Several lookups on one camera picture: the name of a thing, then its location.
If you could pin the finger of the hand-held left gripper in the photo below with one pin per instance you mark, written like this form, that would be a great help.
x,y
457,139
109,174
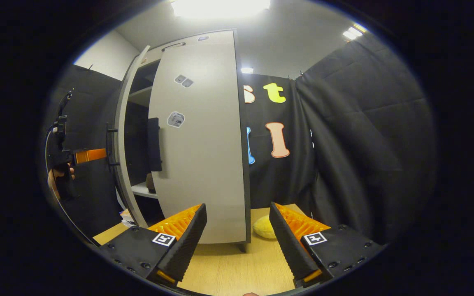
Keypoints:
x,y
91,156

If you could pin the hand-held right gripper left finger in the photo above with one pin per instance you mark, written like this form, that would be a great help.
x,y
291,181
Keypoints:
x,y
187,242

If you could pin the white shoe cabinet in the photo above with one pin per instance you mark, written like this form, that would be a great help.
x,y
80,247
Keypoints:
x,y
140,96

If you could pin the brown fuzzy shoe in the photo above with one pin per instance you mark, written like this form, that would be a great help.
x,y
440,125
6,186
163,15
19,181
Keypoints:
x,y
150,183

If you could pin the tan cover book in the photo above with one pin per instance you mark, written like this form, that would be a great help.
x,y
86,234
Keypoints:
x,y
128,218

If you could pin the large ceiling light panel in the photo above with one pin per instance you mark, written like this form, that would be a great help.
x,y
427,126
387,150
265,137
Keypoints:
x,y
220,7

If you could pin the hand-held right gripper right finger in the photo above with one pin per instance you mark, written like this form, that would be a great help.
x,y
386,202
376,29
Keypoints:
x,y
286,246

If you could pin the black backdrop cloth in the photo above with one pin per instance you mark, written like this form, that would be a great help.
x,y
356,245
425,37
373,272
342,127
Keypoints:
x,y
364,144

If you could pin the yellow plush toy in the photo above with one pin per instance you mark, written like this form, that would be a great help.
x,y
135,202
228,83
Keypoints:
x,y
264,227

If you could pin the small ceiling light panel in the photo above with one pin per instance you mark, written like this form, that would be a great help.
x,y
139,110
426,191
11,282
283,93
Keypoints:
x,y
247,70
354,33

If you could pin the white cabinet door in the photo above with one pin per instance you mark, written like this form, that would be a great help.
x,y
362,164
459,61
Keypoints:
x,y
204,164
119,172

